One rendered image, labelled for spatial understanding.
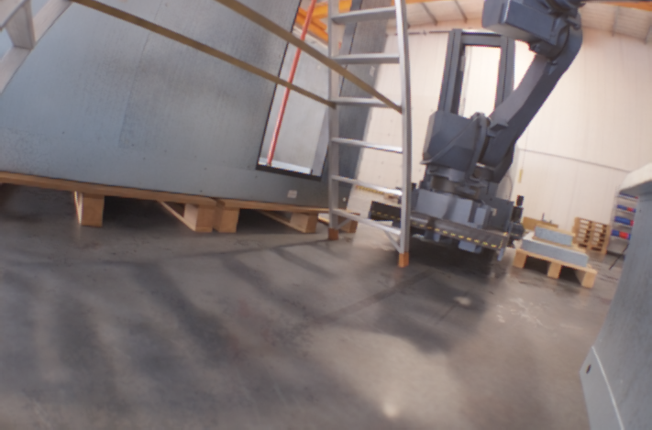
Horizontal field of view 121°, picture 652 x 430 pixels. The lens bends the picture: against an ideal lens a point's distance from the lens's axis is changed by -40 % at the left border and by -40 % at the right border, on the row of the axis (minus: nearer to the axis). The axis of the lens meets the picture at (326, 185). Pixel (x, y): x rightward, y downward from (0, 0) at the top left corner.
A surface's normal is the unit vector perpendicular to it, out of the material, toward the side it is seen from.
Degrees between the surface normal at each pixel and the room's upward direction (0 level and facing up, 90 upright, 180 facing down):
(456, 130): 90
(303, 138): 90
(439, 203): 90
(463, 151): 125
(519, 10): 117
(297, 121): 90
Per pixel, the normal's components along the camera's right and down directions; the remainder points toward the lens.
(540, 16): -0.19, 0.47
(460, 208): -0.59, -0.09
